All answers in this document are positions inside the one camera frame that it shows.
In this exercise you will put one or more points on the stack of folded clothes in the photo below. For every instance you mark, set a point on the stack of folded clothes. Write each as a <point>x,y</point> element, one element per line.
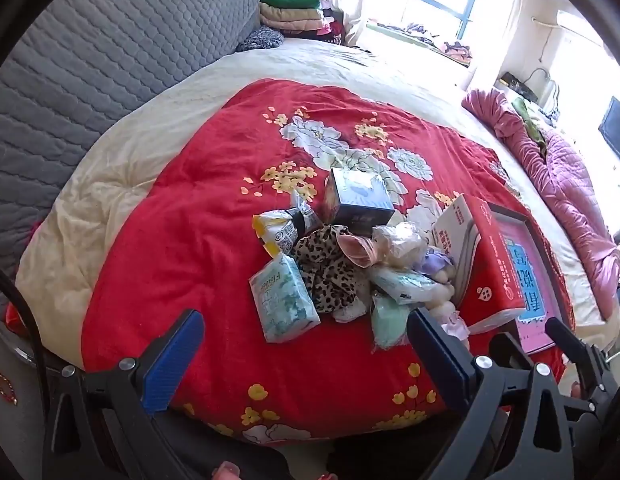
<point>290,15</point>

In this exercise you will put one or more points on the black television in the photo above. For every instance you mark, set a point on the black television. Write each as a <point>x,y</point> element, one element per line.
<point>617,132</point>

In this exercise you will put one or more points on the clothes on windowsill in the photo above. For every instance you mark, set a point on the clothes on windowsill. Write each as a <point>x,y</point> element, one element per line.
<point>430,37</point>

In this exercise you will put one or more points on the leopard print scrunchie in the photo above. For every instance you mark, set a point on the leopard print scrunchie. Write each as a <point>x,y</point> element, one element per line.
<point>325,265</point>

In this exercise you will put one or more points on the green cloth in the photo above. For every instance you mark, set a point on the green cloth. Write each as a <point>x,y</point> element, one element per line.
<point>532,125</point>

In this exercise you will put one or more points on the grey quilted headboard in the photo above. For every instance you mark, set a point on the grey quilted headboard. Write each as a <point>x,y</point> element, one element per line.
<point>89,70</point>

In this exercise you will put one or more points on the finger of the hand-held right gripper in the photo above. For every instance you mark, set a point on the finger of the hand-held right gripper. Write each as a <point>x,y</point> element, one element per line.
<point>510,350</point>
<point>575,342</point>

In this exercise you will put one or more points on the person's right hand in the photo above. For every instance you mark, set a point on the person's right hand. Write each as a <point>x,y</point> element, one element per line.
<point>576,389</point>

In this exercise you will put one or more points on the white scrunchie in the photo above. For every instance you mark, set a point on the white scrunchie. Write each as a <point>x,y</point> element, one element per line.
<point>350,313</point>

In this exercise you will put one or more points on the white plush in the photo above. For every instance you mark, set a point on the white plush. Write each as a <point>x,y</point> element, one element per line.
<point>400,242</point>

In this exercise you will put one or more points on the dark knit cloth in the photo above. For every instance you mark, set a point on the dark knit cloth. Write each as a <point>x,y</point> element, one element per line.
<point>260,39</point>

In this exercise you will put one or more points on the mint green item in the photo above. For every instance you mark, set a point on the mint green item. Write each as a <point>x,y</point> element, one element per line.
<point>390,322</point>

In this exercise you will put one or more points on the black device on desk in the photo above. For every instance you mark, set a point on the black device on desk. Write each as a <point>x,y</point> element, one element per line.
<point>517,85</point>

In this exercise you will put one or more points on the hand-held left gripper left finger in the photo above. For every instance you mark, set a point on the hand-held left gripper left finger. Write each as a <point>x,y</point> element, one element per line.
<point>172,360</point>

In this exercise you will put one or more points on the pink cloth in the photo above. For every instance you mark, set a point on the pink cloth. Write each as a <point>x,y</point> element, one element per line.
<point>357,250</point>

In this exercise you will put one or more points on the cream bedsheet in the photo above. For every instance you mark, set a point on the cream bedsheet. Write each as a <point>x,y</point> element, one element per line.
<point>315,62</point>

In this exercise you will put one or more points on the white tissue packet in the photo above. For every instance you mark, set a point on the white tissue packet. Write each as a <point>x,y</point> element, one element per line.
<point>407,285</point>

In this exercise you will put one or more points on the floral tissue packet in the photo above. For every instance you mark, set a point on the floral tissue packet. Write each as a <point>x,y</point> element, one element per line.
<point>285,300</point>

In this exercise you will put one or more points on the red floral blanket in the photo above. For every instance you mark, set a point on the red floral blanket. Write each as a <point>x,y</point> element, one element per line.
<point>189,210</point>

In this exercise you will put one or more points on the yellow and black snack packet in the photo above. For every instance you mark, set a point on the yellow and black snack packet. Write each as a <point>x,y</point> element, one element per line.
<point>280,227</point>

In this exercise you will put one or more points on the small dark carton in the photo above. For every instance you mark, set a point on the small dark carton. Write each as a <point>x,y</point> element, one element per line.
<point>360,195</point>

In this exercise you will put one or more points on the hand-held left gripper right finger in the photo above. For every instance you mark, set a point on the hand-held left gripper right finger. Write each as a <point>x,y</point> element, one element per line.
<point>440,355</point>

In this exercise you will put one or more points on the pink quilt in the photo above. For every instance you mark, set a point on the pink quilt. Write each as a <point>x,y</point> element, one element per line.
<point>565,175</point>

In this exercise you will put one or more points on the pink tray box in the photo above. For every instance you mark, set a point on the pink tray box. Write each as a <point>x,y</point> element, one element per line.
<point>550,260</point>

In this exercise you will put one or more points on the air conditioner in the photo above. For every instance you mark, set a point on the air conditioner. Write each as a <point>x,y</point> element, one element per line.
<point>577,25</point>

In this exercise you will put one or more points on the red and white box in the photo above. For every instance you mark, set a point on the red and white box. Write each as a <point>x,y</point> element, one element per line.
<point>490,260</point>

